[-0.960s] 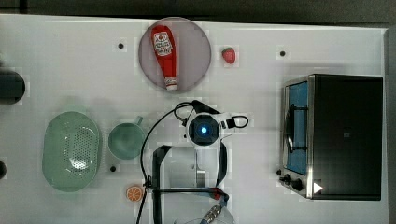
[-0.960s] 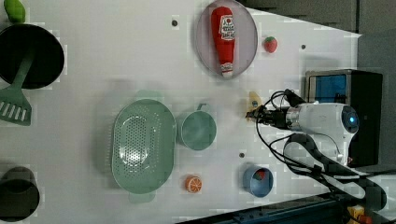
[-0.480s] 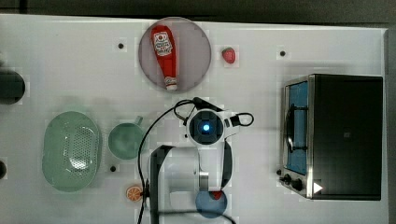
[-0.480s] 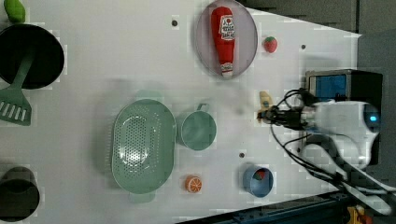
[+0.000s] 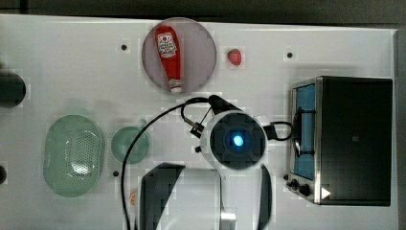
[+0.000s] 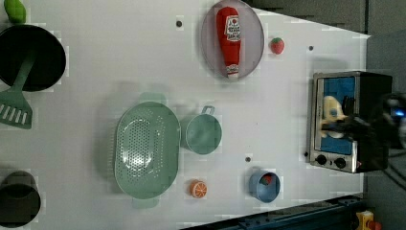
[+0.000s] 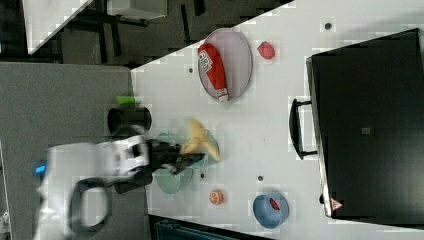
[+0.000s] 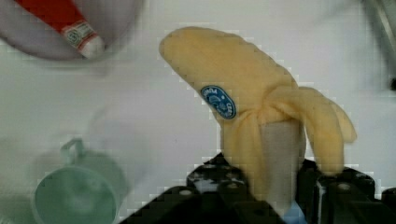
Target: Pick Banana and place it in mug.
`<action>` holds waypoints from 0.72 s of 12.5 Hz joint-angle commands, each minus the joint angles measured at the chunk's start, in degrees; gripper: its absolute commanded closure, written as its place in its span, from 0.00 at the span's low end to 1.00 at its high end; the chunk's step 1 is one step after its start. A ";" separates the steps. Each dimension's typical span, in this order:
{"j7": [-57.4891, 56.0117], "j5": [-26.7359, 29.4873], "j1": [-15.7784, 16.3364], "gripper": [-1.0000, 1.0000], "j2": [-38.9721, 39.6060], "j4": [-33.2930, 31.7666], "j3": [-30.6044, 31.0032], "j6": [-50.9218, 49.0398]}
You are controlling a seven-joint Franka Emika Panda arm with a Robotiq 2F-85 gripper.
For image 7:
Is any red toy in bowl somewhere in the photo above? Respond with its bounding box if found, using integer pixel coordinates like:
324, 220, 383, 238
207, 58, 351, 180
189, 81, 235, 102
269, 198, 280, 210

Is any red strawberry toy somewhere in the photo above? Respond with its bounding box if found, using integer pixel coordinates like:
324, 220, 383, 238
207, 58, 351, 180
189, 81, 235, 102
257, 41, 275, 60

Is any grey round plate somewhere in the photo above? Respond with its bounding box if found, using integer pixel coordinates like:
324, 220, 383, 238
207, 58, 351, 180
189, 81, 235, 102
197, 28, 253, 102

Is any red ketchup bottle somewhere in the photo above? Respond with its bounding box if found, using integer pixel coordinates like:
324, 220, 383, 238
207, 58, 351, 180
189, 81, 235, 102
198, 43, 229, 101

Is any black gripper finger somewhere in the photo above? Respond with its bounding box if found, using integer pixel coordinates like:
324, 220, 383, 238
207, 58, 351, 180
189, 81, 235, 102
177, 153, 205, 164
169, 162, 191, 175

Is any green mug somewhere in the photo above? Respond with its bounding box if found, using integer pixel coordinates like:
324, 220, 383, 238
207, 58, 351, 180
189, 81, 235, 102
183, 130, 219, 169

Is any black cylinder container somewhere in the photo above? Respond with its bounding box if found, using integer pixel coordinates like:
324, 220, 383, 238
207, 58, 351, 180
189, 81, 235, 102
107, 108, 152, 135

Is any orange slice toy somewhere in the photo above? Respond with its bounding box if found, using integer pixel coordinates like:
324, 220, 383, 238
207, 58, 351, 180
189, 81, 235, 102
209, 190, 224, 205

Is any blue bowl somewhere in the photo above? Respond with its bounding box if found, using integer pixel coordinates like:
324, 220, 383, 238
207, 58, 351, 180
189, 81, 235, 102
252, 192, 289, 229

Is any black toaster oven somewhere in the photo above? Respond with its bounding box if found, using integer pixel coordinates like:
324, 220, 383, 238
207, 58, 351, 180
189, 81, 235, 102
305, 28, 424, 229

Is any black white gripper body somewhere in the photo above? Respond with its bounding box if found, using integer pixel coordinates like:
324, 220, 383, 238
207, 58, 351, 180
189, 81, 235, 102
147, 139, 181, 174

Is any green perforated colander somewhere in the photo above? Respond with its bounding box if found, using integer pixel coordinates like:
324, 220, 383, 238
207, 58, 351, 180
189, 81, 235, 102
154, 133, 193, 194

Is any yellow banana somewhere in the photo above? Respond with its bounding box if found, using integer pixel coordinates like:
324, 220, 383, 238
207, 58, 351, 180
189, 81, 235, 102
180, 119, 221, 161

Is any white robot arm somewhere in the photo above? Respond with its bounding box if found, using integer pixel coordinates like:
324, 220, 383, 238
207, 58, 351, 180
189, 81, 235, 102
33, 134, 205, 240

